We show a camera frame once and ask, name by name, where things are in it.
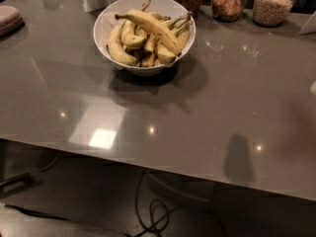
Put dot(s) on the small centre yellow banana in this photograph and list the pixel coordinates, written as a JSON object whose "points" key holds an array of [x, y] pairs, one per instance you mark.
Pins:
{"points": [[150, 44]]}

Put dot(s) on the curved middle yellow banana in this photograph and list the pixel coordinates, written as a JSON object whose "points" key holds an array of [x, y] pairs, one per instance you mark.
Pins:
{"points": [[133, 36]]}

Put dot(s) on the white ceramic bowl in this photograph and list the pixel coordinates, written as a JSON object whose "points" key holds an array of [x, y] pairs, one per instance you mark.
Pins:
{"points": [[162, 10]]}

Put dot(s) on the round glass jar of nuts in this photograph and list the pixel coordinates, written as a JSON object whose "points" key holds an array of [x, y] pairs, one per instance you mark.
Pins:
{"points": [[227, 10]]}

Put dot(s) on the black chair leg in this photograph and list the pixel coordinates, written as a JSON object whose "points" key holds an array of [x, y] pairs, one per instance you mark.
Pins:
{"points": [[25, 179]]}

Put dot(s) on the glass jar of pale cereal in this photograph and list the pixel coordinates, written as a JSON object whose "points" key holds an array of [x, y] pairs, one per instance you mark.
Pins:
{"points": [[271, 13]]}

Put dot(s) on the beige cushion pad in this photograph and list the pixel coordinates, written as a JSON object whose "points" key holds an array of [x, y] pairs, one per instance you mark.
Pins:
{"points": [[10, 19]]}

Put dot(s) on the white paper corner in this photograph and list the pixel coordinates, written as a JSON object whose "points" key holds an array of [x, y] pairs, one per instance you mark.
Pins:
{"points": [[310, 26]]}

